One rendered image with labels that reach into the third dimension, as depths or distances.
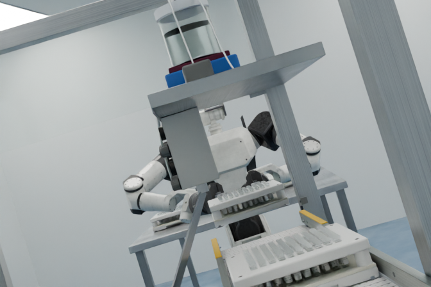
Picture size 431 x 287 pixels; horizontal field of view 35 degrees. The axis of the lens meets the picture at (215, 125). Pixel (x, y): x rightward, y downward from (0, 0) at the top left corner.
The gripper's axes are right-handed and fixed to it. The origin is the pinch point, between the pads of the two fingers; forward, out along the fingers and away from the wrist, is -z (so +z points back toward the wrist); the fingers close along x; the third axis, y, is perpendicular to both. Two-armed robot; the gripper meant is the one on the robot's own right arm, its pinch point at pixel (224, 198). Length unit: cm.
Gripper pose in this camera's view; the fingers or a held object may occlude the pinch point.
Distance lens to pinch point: 239.1
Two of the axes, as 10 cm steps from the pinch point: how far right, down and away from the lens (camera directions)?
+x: 3.0, 9.5, -0.4
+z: -5.3, 2.0, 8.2
